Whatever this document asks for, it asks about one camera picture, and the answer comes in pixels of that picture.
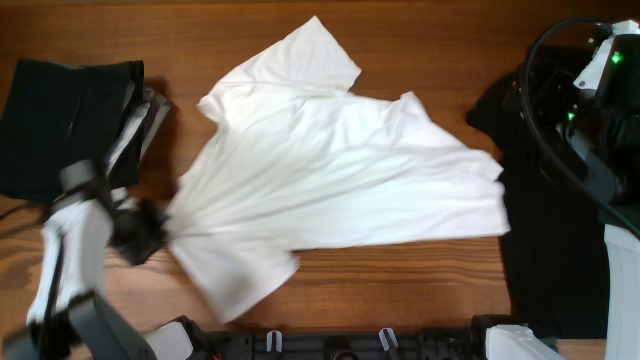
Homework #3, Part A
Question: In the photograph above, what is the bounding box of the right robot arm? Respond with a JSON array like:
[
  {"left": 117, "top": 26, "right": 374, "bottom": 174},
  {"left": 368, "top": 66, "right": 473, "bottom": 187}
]
[{"left": 466, "top": 17, "right": 639, "bottom": 359}]

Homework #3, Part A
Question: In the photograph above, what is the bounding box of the left black cable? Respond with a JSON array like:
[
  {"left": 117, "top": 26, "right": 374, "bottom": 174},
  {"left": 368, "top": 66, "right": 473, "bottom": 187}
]
[{"left": 0, "top": 199, "right": 66, "bottom": 351}]

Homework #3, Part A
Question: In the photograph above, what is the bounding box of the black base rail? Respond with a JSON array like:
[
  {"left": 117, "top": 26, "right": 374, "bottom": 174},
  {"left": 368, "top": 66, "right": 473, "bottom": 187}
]
[{"left": 149, "top": 315, "right": 556, "bottom": 360}]

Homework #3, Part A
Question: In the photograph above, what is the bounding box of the black garment on right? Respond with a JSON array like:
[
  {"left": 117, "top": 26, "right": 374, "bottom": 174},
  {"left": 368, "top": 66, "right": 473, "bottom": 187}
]
[{"left": 466, "top": 73, "right": 610, "bottom": 339}]

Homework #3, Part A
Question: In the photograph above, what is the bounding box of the white t-shirt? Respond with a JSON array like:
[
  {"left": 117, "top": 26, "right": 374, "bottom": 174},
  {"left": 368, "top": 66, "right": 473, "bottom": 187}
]
[{"left": 166, "top": 18, "right": 510, "bottom": 323}]

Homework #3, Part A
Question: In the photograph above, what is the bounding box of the black folded garment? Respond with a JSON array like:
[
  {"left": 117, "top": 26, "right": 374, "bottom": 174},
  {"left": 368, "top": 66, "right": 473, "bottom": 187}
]
[{"left": 1, "top": 59, "right": 144, "bottom": 203}]

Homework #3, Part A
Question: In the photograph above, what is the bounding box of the grey folded garment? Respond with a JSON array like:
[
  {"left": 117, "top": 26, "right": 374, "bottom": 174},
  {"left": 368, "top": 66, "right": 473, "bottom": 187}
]
[{"left": 103, "top": 85, "right": 172, "bottom": 188}]

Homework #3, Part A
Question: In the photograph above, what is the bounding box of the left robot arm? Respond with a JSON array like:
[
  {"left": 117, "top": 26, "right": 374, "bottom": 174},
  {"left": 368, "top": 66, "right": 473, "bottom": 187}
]
[{"left": 2, "top": 160, "right": 166, "bottom": 360}]

